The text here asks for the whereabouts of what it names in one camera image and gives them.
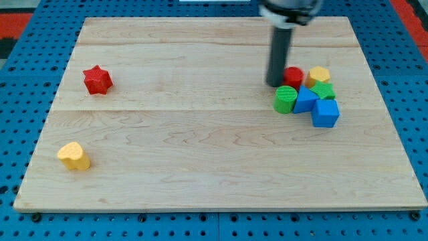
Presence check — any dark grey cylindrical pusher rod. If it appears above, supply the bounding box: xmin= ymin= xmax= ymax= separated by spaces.
xmin=265 ymin=27 xmax=293 ymax=87

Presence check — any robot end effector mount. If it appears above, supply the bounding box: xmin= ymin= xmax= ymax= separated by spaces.
xmin=258 ymin=0 xmax=324 ymax=28

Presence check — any green star block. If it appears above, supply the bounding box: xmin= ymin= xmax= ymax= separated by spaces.
xmin=310 ymin=80 xmax=336 ymax=100

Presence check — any red star block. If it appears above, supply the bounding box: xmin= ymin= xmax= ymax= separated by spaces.
xmin=83 ymin=65 xmax=113 ymax=94

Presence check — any red cylinder block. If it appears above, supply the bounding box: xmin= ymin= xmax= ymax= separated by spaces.
xmin=283 ymin=66 xmax=304 ymax=91

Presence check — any yellow hexagon block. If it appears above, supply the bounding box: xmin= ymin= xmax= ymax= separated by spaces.
xmin=304 ymin=66 xmax=331 ymax=88

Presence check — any green cylinder block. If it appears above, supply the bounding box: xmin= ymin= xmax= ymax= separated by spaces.
xmin=273 ymin=86 xmax=298 ymax=114

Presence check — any blue triangle block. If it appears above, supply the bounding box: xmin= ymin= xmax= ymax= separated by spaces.
xmin=293 ymin=86 xmax=320 ymax=114

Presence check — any blue cube block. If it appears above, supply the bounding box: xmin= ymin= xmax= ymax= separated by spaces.
xmin=311 ymin=99 xmax=340 ymax=128

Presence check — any wooden board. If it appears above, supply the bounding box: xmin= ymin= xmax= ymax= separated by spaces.
xmin=14 ymin=17 xmax=427 ymax=213

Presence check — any yellow heart block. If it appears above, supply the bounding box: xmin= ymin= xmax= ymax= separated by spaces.
xmin=57 ymin=141 xmax=91 ymax=171

